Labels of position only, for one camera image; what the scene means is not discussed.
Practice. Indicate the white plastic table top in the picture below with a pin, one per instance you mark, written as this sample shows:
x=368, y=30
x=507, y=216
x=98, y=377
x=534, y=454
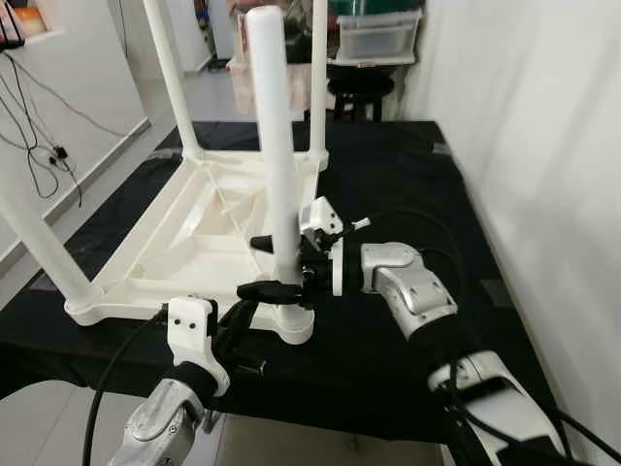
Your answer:
x=184, y=243

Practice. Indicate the grey tape strip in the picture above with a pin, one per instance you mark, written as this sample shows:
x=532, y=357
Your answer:
x=441, y=150

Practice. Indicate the clear adhesive tape patch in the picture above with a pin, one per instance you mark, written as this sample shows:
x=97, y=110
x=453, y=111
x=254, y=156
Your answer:
x=44, y=282

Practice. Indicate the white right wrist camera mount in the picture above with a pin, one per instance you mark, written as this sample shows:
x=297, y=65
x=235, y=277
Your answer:
x=323, y=216

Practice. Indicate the clear container green lid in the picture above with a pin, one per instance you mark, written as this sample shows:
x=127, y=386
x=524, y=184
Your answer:
x=378, y=39

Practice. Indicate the black tablecloth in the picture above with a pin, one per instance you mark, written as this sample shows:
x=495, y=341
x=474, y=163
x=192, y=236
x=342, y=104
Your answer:
x=408, y=184

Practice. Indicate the black flat box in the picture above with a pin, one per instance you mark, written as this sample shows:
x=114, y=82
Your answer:
x=10, y=39

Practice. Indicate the beige tablecloth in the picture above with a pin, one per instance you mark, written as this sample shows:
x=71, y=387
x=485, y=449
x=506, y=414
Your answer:
x=301, y=92

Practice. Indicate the dark wooden stool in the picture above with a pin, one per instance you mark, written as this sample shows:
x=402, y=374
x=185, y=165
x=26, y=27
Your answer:
x=361, y=97

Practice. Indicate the grey metal table leg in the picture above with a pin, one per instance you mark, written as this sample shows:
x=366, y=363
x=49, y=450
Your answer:
x=206, y=419

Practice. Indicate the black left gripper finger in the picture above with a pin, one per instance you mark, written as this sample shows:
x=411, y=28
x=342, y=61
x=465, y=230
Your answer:
x=241, y=318

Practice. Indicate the black power adapter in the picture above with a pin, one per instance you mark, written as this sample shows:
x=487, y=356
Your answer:
x=60, y=152

